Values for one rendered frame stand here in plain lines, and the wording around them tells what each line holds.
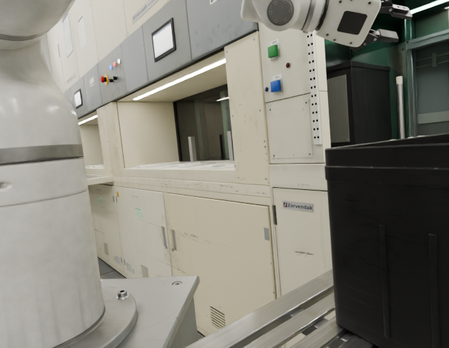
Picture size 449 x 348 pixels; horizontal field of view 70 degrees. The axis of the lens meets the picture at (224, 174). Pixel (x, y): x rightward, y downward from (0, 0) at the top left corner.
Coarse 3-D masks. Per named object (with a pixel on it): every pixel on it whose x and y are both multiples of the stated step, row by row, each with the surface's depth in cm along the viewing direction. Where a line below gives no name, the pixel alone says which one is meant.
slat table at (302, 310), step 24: (312, 288) 39; (264, 312) 35; (288, 312) 34; (312, 312) 34; (216, 336) 31; (240, 336) 31; (264, 336) 30; (288, 336) 30; (312, 336) 30; (336, 336) 30
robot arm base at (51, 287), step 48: (0, 192) 27; (48, 192) 29; (0, 240) 28; (48, 240) 29; (0, 288) 28; (48, 288) 29; (96, 288) 34; (0, 336) 28; (48, 336) 29; (96, 336) 31
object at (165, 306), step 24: (120, 288) 44; (144, 288) 44; (168, 288) 43; (192, 288) 43; (144, 312) 37; (168, 312) 37; (192, 312) 44; (144, 336) 32; (168, 336) 32; (192, 336) 43
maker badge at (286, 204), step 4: (284, 204) 98; (288, 204) 97; (292, 204) 95; (296, 204) 94; (300, 204) 93; (304, 204) 92; (308, 204) 91; (312, 204) 90; (284, 208) 98; (288, 208) 97; (292, 208) 96; (296, 208) 94; (300, 208) 93; (304, 208) 92; (308, 208) 91; (312, 208) 90
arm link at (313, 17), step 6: (312, 0) 61; (318, 0) 61; (324, 0) 62; (312, 6) 62; (318, 6) 62; (324, 6) 62; (312, 12) 62; (318, 12) 62; (312, 18) 63; (318, 18) 63; (306, 24) 64; (312, 24) 64; (306, 30) 66; (312, 30) 66
